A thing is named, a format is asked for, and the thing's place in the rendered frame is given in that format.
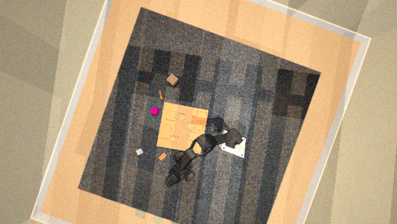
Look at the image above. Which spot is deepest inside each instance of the tan cube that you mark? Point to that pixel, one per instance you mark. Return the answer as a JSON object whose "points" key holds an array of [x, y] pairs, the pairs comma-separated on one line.
{"points": [[172, 79]]}

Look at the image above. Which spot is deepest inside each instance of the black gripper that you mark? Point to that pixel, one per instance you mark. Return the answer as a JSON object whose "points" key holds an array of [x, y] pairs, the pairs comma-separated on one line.
{"points": [[178, 156]]}

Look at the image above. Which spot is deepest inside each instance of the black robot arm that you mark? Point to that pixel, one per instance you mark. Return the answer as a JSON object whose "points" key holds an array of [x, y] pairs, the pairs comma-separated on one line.
{"points": [[207, 142]]}

